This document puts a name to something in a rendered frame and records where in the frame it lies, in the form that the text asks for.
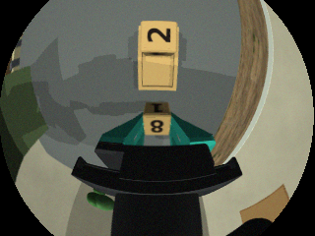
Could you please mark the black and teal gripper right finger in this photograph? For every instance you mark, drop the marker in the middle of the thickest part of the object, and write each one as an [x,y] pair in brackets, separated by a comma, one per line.
[188,134]

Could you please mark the tan wooden number cube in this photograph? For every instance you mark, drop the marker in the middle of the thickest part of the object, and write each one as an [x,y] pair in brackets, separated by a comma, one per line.
[157,118]
[158,38]

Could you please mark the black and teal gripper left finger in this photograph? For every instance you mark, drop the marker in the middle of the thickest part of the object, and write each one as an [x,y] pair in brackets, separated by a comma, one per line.
[126,133]

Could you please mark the tan wooden tray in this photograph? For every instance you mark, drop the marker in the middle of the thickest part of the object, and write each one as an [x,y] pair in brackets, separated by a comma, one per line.
[157,72]

